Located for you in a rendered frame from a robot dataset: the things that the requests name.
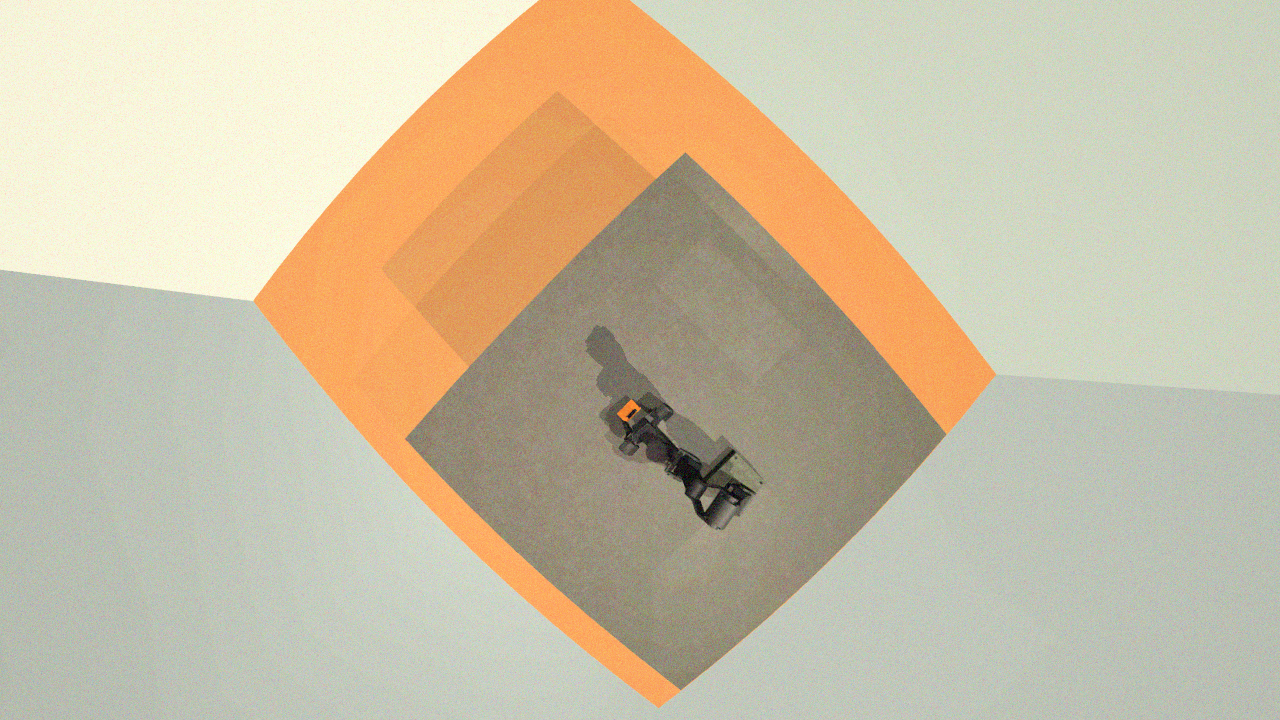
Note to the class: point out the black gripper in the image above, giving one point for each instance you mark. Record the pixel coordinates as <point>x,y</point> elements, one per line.
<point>663,412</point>

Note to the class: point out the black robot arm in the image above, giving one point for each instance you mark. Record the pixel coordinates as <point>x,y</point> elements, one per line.
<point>731,501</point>

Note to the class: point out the orange block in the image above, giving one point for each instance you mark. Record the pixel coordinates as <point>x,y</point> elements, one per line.
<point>629,410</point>

